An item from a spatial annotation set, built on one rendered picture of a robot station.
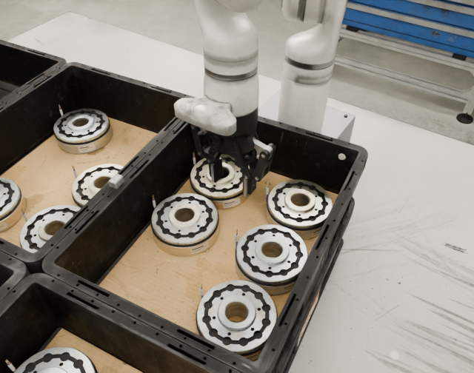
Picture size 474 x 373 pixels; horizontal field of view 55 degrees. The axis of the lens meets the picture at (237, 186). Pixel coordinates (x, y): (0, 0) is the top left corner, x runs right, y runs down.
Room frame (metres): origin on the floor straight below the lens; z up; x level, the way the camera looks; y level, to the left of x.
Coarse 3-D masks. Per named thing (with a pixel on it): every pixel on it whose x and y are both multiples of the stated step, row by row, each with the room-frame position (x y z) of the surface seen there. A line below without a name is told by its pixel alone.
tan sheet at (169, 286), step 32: (256, 192) 0.54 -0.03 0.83; (224, 224) 0.47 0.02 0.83; (256, 224) 0.47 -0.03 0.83; (128, 256) 0.41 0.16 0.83; (160, 256) 0.41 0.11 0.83; (192, 256) 0.41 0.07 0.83; (224, 256) 0.41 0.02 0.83; (128, 288) 0.35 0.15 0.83; (160, 288) 0.35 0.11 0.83; (192, 288) 0.35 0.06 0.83; (192, 320) 0.30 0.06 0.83
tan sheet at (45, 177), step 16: (112, 128) 0.72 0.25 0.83; (128, 128) 0.72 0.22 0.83; (48, 144) 0.67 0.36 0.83; (112, 144) 0.67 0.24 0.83; (128, 144) 0.67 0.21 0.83; (144, 144) 0.67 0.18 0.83; (32, 160) 0.62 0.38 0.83; (48, 160) 0.62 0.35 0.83; (64, 160) 0.62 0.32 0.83; (80, 160) 0.62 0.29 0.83; (96, 160) 0.62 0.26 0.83; (112, 160) 0.62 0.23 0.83; (128, 160) 0.62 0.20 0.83; (0, 176) 0.58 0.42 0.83; (16, 176) 0.58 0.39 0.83; (32, 176) 0.58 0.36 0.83; (48, 176) 0.58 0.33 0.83; (64, 176) 0.58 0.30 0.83; (32, 192) 0.54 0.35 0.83; (48, 192) 0.54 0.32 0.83; (64, 192) 0.54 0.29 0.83; (32, 208) 0.50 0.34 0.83; (16, 224) 0.47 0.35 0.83; (16, 240) 0.44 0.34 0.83
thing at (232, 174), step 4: (224, 164) 0.57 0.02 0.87; (228, 164) 0.57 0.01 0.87; (208, 168) 0.56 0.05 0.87; (224, 168) 0.56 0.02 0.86; (228, 168) 0.56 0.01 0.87; (232, 168) 0.56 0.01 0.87; (208, 172) 0.55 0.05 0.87; (232, 172) 0.55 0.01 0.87; (208, 176) 0.54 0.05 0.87; (228, 176) 0.54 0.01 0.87; (232, 176) 0.54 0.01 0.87; (208, 180) 0.54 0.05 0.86; (220, 180) 0.53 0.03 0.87; (224, 180) 0.53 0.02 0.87; (228, 180) 0.53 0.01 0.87; (232, 180) 0.54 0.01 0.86; (220, 184) 0.53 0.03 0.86
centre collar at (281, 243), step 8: (264, 240) 0.41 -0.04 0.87; (272, 240) 0.41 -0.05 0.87; (280, 240) 0.41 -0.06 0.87; (256, 248) 0.39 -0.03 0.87; (288, 248) 0.39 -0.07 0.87; (256, 256) 0.38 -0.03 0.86; (264, 256) 0.38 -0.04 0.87; (280, 256) 0.38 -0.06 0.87; (288, 256) 0.38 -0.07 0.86; (272, 264) 0.37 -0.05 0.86
